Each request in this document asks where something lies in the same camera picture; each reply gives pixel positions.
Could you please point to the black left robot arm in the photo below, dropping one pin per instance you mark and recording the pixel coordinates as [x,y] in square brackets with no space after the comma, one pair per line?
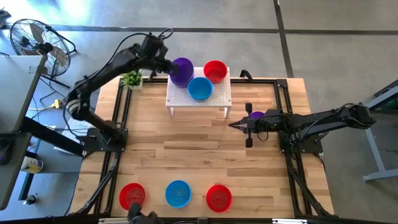
[102,73]

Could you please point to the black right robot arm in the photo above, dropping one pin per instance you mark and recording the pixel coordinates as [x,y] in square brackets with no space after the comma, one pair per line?
[311,119]

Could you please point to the black table clamp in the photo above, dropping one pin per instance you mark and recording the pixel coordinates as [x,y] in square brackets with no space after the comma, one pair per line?
[246,74]
[152,76]

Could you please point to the black aluminium table frame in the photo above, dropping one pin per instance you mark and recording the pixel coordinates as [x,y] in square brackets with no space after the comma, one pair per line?
[261,81]

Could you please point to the grey metal desk frame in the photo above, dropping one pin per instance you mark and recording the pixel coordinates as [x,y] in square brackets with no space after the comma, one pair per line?
[382,175]

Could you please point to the black desk leg beam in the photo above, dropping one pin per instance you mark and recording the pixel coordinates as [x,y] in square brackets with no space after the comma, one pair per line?
[46,133]

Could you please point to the yellow power plug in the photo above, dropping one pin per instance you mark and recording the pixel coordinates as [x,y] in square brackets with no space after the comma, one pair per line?
[57,104]

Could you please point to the red plastic mini bowl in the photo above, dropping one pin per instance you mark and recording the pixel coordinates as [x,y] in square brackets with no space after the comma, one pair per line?
[219,198]
[215,71]
[132,196]

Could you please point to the black floor fan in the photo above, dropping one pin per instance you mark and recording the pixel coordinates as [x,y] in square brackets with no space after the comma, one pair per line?
[40,46]

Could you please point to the white spray can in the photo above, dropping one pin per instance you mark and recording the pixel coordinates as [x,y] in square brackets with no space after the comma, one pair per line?
[31,165]

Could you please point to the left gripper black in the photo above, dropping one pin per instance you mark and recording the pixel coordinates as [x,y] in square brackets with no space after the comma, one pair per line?
[160,56]

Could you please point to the small black knob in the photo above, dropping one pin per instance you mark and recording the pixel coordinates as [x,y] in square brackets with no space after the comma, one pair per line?
[30,199]

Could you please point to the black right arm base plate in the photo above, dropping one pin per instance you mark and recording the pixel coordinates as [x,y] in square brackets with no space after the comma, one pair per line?
[314,146]

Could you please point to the small potted green plant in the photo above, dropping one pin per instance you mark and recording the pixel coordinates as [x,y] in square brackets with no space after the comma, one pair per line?
[133,79]

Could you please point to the office desk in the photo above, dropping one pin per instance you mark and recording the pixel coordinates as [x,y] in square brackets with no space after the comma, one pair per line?
[9,186]
[15,93]

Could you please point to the person's hand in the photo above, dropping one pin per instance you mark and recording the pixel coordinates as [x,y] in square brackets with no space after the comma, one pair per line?
[146,217]

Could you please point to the silver metal bracket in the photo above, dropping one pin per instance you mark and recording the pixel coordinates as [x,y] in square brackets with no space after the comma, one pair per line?
[112,220]
[289,221]

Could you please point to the white perforated shelf riser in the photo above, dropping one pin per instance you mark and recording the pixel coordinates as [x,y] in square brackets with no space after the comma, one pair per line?
[180,101]

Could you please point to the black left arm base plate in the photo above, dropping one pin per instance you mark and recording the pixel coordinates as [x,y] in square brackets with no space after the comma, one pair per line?
[93,144]

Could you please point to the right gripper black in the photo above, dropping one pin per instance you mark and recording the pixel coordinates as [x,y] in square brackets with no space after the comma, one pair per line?
[267,124]

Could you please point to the white floor box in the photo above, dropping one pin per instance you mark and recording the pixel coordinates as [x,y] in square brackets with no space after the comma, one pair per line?
[74,133]

